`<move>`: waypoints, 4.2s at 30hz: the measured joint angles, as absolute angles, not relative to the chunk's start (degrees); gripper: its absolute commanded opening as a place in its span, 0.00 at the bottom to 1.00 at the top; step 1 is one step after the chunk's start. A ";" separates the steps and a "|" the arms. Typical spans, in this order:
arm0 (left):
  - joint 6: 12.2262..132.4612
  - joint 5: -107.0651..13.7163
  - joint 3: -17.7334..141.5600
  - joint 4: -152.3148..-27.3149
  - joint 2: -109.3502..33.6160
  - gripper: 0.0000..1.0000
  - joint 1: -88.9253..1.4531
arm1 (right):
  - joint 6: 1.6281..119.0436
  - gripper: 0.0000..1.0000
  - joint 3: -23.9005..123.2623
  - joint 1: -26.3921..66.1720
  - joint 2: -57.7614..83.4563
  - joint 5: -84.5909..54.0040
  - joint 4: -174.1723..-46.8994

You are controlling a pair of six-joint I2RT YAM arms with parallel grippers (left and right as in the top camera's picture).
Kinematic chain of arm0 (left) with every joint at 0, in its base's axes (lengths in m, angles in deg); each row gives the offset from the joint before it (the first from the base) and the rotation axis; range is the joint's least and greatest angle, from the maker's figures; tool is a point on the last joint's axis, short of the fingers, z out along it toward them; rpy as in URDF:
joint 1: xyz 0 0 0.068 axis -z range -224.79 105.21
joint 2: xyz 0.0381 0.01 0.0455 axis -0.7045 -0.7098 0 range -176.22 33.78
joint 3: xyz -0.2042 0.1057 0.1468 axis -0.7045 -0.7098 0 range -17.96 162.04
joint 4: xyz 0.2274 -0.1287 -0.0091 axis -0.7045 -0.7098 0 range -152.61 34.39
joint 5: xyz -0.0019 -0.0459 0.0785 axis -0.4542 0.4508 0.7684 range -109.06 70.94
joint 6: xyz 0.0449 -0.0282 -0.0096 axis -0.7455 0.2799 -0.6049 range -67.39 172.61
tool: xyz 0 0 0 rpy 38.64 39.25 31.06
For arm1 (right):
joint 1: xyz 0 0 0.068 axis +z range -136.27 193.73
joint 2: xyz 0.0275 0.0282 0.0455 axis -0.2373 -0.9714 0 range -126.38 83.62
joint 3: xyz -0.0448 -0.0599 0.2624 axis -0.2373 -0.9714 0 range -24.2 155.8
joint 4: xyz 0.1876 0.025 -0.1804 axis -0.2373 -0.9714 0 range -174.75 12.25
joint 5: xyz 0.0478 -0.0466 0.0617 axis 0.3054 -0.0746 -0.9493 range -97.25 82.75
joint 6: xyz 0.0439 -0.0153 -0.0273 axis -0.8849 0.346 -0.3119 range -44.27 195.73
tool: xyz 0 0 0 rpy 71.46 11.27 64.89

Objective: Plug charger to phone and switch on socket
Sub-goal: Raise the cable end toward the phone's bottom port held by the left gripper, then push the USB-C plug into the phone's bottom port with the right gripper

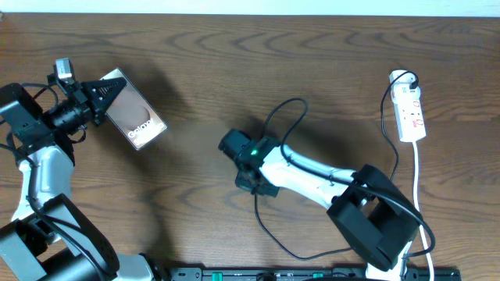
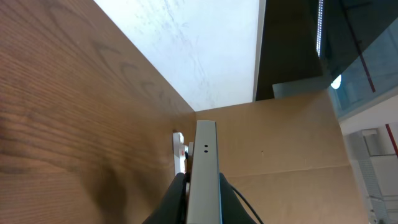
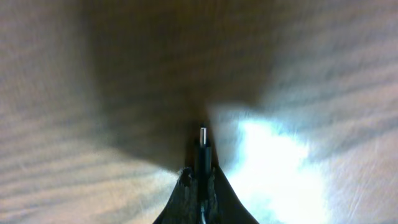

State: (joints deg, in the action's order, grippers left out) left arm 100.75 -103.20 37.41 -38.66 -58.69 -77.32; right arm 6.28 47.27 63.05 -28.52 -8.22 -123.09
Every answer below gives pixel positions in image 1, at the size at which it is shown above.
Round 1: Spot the black charger cable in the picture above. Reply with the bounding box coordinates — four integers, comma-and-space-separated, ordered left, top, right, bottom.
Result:
253, 70, 420, 261

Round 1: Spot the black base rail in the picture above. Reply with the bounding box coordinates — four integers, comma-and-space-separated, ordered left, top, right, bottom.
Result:
167, 265, 462, 281

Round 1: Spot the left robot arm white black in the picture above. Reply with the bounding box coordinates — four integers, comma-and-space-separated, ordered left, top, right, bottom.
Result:
1, 76, 168, 280

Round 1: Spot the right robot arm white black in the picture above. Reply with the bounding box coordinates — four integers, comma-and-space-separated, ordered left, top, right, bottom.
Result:
218, 129, 423, 280

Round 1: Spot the white power strip cord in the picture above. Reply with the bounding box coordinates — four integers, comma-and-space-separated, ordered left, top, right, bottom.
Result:
412, 140, 436, 281

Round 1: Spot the white power strip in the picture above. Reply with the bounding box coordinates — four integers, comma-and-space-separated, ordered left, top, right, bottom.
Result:
389, 69, 427, 143

